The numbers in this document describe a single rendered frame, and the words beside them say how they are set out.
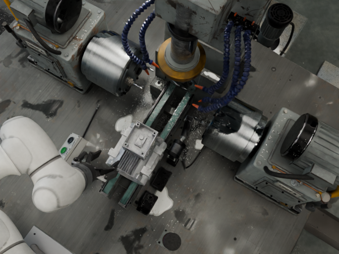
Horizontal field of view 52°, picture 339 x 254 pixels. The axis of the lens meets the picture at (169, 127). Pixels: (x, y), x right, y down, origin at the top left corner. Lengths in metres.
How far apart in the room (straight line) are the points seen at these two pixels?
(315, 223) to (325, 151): 1.43
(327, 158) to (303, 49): 1.89
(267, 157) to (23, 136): 0.89
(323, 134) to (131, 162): 0.72
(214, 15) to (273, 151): 0.66
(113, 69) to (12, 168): 0.66
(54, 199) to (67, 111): 0.93
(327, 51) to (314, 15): 0.34
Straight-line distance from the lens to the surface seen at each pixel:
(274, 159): 1.42
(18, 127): 1.04
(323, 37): 3.24
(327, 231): 2.72
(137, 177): 1.42
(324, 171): 1.33
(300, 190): 1.45
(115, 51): 1.52
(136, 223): 1.69
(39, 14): 1.51
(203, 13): 0.99
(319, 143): 1.29
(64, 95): 1.88
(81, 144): 1.50
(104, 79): 1.55
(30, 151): 1.02
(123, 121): 1.78
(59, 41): 1.58
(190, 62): 1.28
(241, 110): 1.46
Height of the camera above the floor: 2.49
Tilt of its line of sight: 73 degrees down
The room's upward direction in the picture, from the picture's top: 8 degrees clockwise
